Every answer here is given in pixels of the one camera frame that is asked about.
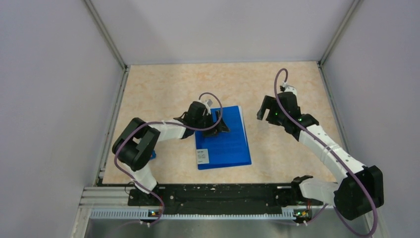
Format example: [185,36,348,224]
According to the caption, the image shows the blue plastic folder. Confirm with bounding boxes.
[195,106,252,170]

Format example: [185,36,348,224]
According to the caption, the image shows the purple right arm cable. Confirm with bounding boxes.
[274,68,378,238]

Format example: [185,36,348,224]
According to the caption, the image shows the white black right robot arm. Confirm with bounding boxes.
[257,92,384,220]

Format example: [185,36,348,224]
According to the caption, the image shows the white printed paper files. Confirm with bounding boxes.
[238,106,246,134]

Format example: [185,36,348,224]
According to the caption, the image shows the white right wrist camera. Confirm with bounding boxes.
[280,85,298,96]

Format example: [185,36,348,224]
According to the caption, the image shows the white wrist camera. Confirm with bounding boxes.
[202,99,213,115]
[280,85,298,96]

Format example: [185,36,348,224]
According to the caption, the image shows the aluminium frame rail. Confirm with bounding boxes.
[78,185,378,209]

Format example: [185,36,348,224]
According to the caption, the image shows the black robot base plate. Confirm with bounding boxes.
[128,183,323,215]

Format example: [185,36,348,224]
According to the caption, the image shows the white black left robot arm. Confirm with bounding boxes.
[111,100,230,205]

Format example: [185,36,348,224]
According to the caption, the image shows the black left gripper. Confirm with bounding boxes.
[194,110,229,137]

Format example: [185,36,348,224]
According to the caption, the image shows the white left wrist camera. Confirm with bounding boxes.
[202,99,213,115]

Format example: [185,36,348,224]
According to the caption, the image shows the white slotted cable duct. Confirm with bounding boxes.
[90,208,296,220]

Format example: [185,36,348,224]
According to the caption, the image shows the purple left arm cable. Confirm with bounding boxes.
[113,92,224,221]

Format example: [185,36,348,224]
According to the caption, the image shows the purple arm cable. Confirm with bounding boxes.
[274,68,378,238]
[113,92,224,221]

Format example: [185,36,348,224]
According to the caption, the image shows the blue orange stapler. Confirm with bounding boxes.
[150,150,157,160]

